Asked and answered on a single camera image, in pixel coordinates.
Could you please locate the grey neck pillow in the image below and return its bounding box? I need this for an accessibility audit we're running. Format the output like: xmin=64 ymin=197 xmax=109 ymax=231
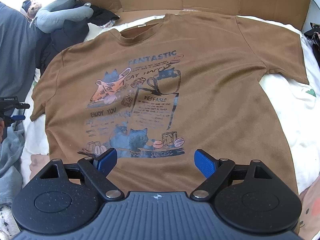
xmin=32 ymin=0 xmax=93 ymax=33

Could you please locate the cream bear-print blanket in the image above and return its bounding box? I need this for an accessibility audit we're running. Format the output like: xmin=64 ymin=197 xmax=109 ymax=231
xmin=21 ymin=15 xmax=320 ymax=240

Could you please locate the dark grey pillow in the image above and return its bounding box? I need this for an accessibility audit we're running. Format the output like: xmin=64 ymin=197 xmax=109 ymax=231
xmin=0 ymin=1 xmax=54 ymax=98

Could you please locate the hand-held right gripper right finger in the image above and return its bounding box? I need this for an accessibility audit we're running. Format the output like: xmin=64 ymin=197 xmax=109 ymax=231
xmin=190 ymin=149 xmax=273 ymax=202

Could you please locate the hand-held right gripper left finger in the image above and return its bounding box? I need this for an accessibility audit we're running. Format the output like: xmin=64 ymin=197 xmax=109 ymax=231
xmin=37 ymin=148 xmax=125 ymax=201

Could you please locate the teddy bear plush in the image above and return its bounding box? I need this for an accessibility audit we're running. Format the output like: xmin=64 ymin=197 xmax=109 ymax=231
xmin=20 ymin=0 xmax=43 ymax=20

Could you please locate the crumpled black garment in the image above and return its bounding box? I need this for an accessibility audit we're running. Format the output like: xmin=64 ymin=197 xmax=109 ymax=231
xmin=37 ymin=4 xmax=120 ymax=69

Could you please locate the brown printed t-shirt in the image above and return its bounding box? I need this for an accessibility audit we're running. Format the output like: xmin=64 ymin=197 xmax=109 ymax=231
xmin=30 ymin=12 xmax=310 ymax=233

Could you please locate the white speckled fluffy cloth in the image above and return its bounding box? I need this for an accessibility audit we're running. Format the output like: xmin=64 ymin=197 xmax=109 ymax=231
xmin=0 ymin=204 xmax=19 ymax=234

